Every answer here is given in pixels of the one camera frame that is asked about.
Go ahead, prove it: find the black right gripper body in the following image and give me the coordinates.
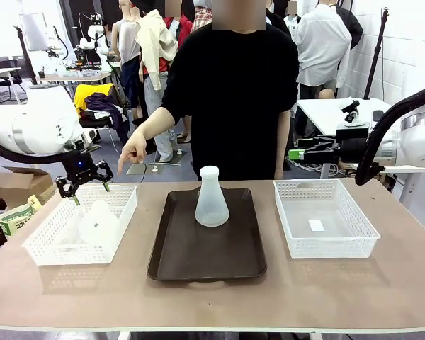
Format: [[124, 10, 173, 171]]
[[339, 137, 367, 164]]

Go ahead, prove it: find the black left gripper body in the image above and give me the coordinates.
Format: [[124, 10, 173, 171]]
[[62, 147, 96, 180]]

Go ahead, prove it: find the translucent white conical flask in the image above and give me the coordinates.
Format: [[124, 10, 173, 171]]
[[194, 165, 230, 227], [76, 200, 121, 246]]

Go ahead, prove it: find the person's left forearm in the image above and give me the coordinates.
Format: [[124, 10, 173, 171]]
[[274, 109, 291, 171]]

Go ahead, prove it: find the person's right forearm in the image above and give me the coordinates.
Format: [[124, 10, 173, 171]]
[[134, 106, 176, 142]]

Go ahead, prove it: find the person's right hand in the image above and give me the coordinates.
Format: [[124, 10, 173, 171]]
[[117, 133, 148, 175]]

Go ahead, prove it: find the large white table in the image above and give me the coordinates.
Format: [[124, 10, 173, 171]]
[[296, 98, 425, 174]]

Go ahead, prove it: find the black metal chair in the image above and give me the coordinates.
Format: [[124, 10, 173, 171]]
[[78, 116, 128, 157]]

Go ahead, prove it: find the brown cardboard box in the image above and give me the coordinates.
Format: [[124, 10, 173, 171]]
[[0, 166, 57, 210]]

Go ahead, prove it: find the green white package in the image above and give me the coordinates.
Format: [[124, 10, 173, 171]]
[[0, 194, 43, 237]]

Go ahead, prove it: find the dark purple garment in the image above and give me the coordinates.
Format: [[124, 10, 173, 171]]
[[84, 92, 131, 149]]

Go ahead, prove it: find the white perforated plastic basket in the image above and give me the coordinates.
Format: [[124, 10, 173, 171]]
[[273, 178, 382, 259], [21, 184, 138, 266]]

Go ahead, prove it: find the yellow garment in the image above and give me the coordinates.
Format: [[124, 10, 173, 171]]
[[74, 83, 115, 120]]

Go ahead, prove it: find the background work table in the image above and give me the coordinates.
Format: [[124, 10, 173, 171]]
[[35, 69, 114, 89]]

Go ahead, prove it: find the person in black shirt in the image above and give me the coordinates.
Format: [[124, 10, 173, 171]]
[[159, 0, 300, 181]]

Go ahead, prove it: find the black office chair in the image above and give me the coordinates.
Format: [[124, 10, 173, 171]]
[[0, 55, 29, 103]]

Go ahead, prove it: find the tall black tripod stand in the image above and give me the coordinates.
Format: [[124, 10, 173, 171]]
[[363, 6, 391, 100]]

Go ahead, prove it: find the white background desk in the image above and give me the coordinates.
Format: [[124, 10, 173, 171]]
[[0, 67, 22, 106]]

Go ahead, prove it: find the dark brown plastic tray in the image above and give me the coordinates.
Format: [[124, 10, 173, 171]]
[[147, 187, 268, 283]]

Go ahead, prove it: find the mannequin in white tank top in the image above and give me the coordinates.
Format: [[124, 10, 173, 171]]
[[111, 0, 145, 120]]

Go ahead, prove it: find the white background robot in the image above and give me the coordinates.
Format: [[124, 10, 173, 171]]
[[78, 12, 111, 64]]

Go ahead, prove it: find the white light panel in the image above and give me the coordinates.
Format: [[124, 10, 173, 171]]
[[19, 12, 50, 52]]

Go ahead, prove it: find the mannequin in cream jacket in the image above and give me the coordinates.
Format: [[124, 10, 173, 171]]
[[134, 0, 185, 164]]

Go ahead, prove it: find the white cable bundle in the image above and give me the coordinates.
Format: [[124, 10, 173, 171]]
[[286, 157, 344, 177]]

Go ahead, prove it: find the small black white camera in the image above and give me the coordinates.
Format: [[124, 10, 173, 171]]
[[341, 100, 361, 125]]

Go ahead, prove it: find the grey mannequin base plate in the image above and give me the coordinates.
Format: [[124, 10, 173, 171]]
[[126, 161, 160, 176]]

